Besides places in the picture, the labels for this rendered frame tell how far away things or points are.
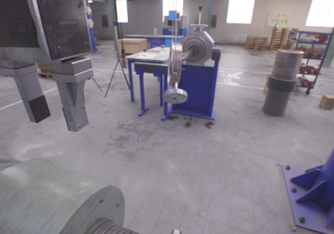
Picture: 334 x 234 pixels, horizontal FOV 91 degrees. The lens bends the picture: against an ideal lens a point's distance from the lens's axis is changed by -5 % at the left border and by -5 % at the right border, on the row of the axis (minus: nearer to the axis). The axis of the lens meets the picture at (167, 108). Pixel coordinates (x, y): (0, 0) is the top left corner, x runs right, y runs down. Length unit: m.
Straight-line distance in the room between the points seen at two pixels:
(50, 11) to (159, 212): 1.58
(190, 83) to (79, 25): 2.64
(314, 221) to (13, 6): 2.11
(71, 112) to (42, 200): 0.20
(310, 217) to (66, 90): 1.96
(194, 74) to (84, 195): 2.69
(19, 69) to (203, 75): 2.60
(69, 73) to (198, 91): 2.69
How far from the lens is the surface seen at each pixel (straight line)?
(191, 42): 2.57
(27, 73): 0.59
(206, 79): 2.92
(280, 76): 3.30
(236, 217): 1.78
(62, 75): 0.44
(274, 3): 14.33
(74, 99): 0.48
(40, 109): 0.62
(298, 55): 3.27
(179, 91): 1.35
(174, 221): 1.67
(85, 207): 0.41
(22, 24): 0.42
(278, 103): 3.43
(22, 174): 0.49
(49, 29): 0.41
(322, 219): 2.07
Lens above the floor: 1.45
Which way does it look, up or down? 27 degrees down
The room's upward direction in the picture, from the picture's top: straight up
